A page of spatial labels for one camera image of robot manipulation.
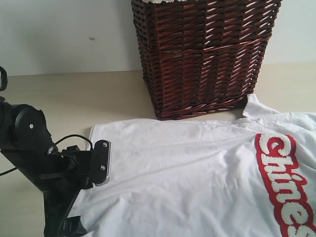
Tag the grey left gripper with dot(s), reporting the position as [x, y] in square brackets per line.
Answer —
[89, 167]

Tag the white lace basket liner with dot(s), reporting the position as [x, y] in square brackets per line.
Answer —
[162, 1]

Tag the dark brown wicker basket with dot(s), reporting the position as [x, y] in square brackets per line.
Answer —
[202, 56]

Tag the white t-shirt red lettering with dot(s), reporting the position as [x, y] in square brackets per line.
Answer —
[251, 177]

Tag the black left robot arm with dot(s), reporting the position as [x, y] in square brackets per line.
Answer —
[59, 174]

